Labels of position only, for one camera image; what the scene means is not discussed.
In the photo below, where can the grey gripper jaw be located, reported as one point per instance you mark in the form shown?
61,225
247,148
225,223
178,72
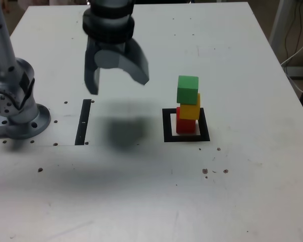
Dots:
91,75
133,65

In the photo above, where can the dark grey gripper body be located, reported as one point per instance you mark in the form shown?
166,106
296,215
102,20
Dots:
112,46

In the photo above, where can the green cube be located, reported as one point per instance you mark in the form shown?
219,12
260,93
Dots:
187,90

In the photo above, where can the yellow cube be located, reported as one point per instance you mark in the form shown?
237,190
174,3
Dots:
189,112

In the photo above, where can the red cube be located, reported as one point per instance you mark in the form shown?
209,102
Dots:
185,126

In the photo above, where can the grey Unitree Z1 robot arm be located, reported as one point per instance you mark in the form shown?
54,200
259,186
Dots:
20,118

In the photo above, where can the black tape square outline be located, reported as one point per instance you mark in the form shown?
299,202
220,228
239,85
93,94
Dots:
166,131

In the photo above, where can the black tape strip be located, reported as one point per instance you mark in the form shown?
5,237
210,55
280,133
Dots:
82,121

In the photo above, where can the grey metal frame leg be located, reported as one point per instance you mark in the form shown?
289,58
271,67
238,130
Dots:
280,17

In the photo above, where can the grey horizontal frame bar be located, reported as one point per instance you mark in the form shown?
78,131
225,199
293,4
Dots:
300,71

